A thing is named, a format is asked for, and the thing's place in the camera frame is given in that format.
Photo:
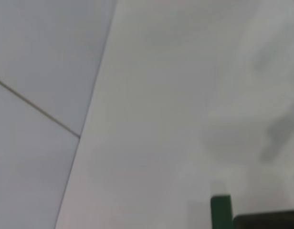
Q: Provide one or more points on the green glasses case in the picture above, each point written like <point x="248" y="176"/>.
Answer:
<point x="221" y="212"/>

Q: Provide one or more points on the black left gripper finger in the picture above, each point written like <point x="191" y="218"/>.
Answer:
<point x="266" y="221"/>

